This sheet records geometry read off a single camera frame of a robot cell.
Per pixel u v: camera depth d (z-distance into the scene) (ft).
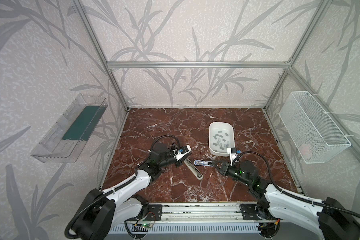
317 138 2.00
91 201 1.38
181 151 2.15
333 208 1.44
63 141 2.09
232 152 2.42
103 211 1.32
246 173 2.00
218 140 3.33
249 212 2.42
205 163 2.58
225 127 3.45
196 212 2.47
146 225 2.30
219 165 2.53
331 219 1.35
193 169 2.84
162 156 2.13
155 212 2.39
